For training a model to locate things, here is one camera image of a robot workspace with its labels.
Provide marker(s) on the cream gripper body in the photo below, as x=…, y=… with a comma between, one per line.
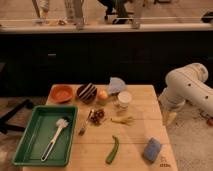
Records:
x=168, y=117

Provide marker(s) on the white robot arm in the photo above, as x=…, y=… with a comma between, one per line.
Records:
x=185, y=84

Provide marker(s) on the dark maroon bowl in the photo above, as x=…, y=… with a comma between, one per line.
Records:
x=90, y=98

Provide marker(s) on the red bowl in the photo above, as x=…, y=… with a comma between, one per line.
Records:
x=61, y=93

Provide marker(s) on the blue sponge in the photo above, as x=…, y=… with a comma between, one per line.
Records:
x=152, y=150

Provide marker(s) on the wooden table board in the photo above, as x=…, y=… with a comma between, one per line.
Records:
x=90, y=150

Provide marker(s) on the clear jar white lid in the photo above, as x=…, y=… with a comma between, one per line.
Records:
x=123, y=100

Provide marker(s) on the light blue cloth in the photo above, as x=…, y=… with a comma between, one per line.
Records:
x=116, y=85

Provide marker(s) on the red yellow apple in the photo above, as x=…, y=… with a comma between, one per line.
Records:
x=102, y=95

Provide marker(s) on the brown pine cone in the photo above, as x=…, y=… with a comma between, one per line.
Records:
x=97, y=116

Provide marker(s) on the green chili pepper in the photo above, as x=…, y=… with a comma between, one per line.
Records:
x=111, y=156

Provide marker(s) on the metal fork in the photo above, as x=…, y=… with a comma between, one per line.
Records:
x=84, y=126

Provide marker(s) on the white dish brush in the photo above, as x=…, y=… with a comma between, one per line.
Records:
x=61, y=124

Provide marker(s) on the green plastic tray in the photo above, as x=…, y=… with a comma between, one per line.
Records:
x=38, y=133

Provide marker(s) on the black stand on floor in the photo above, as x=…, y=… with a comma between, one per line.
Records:
x=4, y=126

